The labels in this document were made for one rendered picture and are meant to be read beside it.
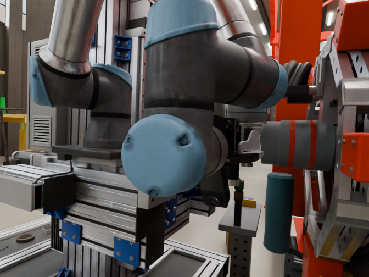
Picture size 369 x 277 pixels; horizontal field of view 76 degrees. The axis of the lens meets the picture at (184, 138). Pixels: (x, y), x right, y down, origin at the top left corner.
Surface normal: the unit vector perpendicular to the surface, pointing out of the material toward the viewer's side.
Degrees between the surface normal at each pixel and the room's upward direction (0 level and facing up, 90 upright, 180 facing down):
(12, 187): 90
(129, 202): 90
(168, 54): 89
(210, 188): 123
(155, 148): 90
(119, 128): 73
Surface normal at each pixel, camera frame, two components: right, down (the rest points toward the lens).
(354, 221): -0.29, 0.72
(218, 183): -0.35, 0.55
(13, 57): 0.89, 0.05
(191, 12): 0.27, -0.02
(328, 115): -0.37, 0.02
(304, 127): -0.25, -0.65
